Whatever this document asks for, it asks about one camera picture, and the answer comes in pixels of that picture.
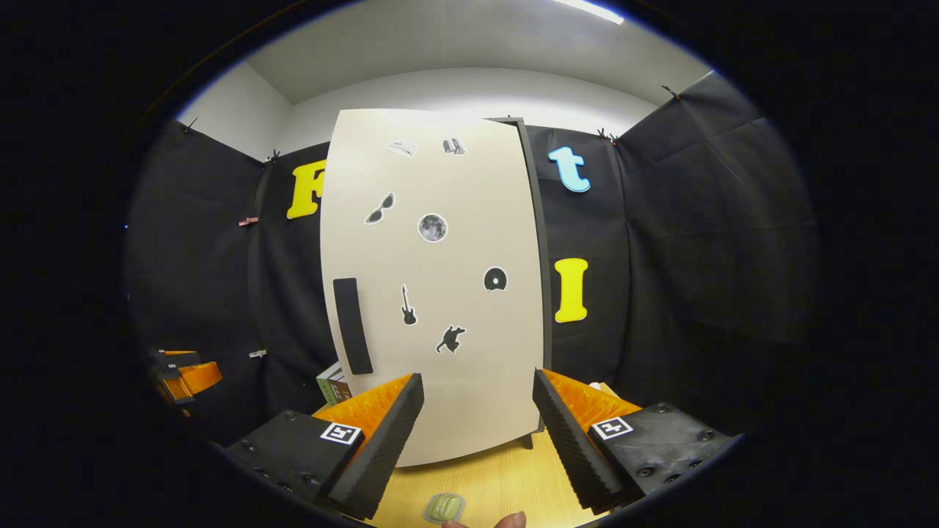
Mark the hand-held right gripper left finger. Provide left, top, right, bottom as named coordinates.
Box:
left=224, top=373, right=425, bottom=520

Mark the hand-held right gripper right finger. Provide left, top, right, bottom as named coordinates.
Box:
left=533, top=368, right=737, bottom=514

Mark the beige cabinet door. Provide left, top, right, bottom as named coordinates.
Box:
left=320, top=109, right=547, bottom=468

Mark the dark grey cabinet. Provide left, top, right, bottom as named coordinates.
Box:
left=488, top=116, right=555, bottom=450

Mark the green book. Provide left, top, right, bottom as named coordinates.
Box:
left=316, top=362, right=340, bottom=406

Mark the black backdrop cloth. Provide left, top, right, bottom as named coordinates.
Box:
left=125, top=70, right=819, bottom=448

